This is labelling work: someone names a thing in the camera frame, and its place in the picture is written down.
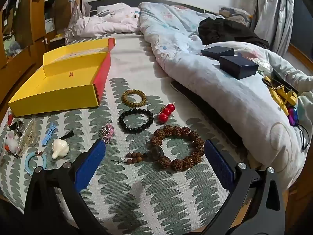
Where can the dark bed headboard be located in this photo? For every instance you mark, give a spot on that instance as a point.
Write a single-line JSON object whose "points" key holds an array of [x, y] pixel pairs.
{"points": [[115, 1]]}

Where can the dark nightstand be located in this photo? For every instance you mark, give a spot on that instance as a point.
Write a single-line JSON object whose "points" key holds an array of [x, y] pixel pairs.
{"points": [[57, 42]]}

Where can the pearl hair clip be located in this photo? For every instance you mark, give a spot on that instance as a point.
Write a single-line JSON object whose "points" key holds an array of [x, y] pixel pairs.
{"points": [[27, 134]]}

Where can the clear plastic bag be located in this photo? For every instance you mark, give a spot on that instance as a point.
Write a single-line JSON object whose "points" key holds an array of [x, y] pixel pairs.
{"points": [[75, 17]]}

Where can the yellow cardboard box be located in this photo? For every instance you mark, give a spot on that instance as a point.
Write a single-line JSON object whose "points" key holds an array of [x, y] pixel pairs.
{"points": [[61, 88]]}

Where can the light blue bangle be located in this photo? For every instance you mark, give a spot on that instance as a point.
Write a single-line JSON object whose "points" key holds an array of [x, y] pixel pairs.
{"points": [[27, 162]]}

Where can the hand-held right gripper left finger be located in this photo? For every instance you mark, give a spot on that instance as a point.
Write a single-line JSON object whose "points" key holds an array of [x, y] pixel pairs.
{"points": [[89, 161]]}

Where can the black hair clip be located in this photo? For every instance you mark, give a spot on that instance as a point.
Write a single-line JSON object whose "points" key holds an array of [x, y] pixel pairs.
{"points": [[67, 134]]}

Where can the white cartoon print duvet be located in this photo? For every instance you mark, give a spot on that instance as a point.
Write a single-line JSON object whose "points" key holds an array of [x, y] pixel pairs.
{"points": [[220, 95]]}

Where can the pink rhinestone hair clip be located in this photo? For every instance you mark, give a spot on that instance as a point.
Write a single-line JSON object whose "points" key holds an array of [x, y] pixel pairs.
{"points": [[108, 131]]}

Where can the dark blue jewelry box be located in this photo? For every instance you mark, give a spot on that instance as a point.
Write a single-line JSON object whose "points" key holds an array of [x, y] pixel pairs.
{"points": [[217, 52], [238, 67]]}

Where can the grey curtain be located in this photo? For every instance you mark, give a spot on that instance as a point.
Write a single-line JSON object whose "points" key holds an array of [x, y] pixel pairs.
{"points": [[273, 12]]}

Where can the black garment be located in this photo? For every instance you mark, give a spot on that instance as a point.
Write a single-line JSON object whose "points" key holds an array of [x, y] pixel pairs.
{"points": [[225, 31]]}

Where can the blue clothespin hair clip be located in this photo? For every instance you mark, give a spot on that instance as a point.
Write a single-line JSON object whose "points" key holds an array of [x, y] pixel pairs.
{"points": [[49, 133]]}

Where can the white garlic-shaped ornament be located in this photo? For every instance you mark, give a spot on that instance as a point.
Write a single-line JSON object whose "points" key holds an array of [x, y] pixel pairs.
{"points": [[58, 148]]}

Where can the black wristwatch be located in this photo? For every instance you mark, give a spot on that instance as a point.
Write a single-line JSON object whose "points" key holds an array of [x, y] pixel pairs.
{"points": [[16, 125]]}

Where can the wooden wardrobe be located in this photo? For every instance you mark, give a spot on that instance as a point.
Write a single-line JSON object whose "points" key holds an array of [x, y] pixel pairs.
{"points": [[24, 17]]}

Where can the purple colourful toy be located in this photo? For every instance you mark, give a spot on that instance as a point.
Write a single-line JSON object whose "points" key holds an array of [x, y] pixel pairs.
{"points": [[292, 116]]}

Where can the red santa hair clip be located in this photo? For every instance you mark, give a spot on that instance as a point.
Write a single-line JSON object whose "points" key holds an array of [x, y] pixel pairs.
{"points": [[9, 120]]}

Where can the red bead hairpin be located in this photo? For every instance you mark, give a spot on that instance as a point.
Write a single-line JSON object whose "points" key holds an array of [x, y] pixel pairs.
{"points": [[163, 118]]}

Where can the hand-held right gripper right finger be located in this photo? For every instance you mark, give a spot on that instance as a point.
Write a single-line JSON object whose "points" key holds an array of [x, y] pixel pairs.
{"points": [[217, 161]]}

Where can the white plush bunny hair clip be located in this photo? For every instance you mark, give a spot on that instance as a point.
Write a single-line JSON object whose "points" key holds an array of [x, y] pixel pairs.
{"points": [[12, 142]]}

